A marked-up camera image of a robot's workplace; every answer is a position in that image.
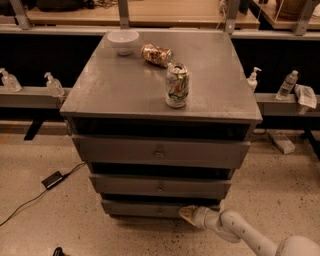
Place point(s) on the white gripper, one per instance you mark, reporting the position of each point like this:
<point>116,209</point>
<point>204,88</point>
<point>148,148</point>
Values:
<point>200,217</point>

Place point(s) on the grey bottom drawer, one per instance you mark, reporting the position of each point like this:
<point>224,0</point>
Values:
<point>162,208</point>

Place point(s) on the grey drawer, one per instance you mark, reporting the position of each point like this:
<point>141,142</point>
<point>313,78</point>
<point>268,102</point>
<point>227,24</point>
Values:
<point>160,186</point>
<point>162,208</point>
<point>222,154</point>

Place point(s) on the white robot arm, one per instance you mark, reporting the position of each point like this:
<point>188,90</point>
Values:
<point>232,227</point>

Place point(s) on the grey middle drawer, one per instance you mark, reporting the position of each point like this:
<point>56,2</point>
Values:
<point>160,186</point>

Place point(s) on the grey drawer cabinet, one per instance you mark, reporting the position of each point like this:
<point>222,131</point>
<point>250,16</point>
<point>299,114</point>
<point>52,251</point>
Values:
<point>119,96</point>

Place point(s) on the grey top drawer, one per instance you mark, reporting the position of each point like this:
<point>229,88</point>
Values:
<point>222,154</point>

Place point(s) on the wooden block on floor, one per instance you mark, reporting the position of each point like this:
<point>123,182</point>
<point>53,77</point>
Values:
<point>282,142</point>

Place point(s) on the white green soda can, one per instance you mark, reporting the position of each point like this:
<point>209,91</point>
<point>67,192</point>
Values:
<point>177,85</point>

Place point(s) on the black object at bottom edge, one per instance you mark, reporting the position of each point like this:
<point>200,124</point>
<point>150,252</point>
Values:
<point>58,252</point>

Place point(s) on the black power adapter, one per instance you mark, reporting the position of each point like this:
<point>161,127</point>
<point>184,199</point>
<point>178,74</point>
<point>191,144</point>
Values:
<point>52,180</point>

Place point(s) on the right sanitizer pump bottle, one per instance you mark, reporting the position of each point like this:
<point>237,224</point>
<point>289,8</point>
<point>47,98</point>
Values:
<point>252,79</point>

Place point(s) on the sanitizer pump bottle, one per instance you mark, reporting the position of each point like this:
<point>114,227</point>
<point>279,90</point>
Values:
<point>252,79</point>
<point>54,86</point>

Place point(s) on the clear water bottle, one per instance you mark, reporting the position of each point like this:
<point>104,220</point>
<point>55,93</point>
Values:
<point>287,85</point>

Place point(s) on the crumpled white packet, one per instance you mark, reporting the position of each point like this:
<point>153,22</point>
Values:
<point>306,96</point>

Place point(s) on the left sanitizer pump bottle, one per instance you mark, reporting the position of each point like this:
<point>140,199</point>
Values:
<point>54,86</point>

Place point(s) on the white ceramic bowl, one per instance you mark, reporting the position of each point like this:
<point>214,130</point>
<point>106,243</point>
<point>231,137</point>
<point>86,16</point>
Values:
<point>123,41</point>

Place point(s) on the grey metal shelf rail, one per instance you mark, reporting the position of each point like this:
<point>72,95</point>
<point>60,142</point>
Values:
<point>29,97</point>

